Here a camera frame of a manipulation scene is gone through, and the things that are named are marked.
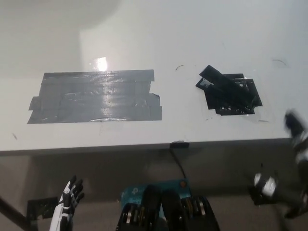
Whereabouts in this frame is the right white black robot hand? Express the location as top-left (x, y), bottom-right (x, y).
top-left (252, 109), bottom-right (308, 196)

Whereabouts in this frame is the black cable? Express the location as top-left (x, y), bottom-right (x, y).
top-left (170, 147), bottom-right (188, 180)

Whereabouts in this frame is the black tape patch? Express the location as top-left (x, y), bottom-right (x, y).
top-left (201, 71), bottom-right (263, 116)

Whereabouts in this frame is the grey duct tape patch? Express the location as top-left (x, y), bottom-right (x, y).
top-left (26, 69), bottom-right (163, 125)

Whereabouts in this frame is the teal router box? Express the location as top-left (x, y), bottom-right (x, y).
top-left (120, 179), bottom-right (193, 218)

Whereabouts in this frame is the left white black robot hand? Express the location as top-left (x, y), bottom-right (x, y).
top-left (49, 175), bottom-right (86, 231)

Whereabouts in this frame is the black stapler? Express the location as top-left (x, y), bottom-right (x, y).
top-left (195, 64), bottom-right (258, 109)

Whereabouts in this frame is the black table leg bar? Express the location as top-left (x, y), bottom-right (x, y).
top-left (0, 194), bottom-right (39, 230)

